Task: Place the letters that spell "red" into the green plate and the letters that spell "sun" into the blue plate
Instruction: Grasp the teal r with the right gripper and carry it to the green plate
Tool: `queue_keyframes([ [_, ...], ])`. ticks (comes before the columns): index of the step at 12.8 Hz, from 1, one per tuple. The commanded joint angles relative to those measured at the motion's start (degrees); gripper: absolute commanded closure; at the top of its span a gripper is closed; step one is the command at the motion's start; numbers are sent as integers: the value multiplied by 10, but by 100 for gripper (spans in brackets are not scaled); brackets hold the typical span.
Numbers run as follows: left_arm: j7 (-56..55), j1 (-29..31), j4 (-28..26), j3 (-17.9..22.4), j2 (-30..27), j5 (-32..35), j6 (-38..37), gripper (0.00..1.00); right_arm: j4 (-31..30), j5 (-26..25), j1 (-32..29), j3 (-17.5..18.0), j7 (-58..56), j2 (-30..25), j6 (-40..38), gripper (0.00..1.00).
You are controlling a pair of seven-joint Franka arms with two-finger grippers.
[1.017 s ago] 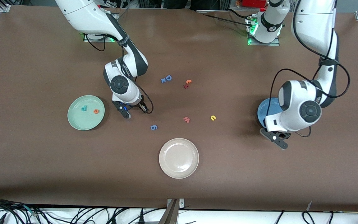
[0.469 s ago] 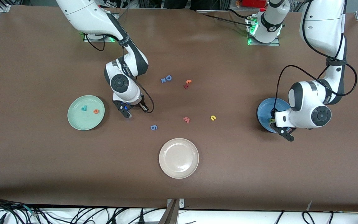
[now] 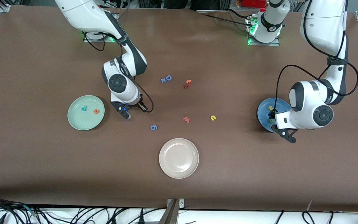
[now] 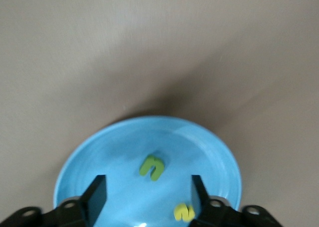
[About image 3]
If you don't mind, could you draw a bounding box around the beige plate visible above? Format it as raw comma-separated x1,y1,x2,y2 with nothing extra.
159,138,200,179

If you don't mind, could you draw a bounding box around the green plate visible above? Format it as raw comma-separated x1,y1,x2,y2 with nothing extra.
67,95,105,131

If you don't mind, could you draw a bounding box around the aluminium table edge bracket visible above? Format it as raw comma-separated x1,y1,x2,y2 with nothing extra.
159,198,186,224

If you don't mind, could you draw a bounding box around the red box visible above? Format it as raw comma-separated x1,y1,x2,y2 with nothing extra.
243,0,268,8

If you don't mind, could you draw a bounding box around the looped black floor cable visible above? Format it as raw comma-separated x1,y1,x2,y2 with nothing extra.
302,211,315,224

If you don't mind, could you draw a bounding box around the blue plate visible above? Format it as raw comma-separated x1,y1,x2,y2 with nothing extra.
257,97,293,133

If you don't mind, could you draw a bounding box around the teal floor cable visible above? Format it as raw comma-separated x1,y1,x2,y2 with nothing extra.
22,204,39,217

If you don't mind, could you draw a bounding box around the black base cable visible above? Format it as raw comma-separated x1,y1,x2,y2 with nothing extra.
198,12,250,26
227,8,257,19

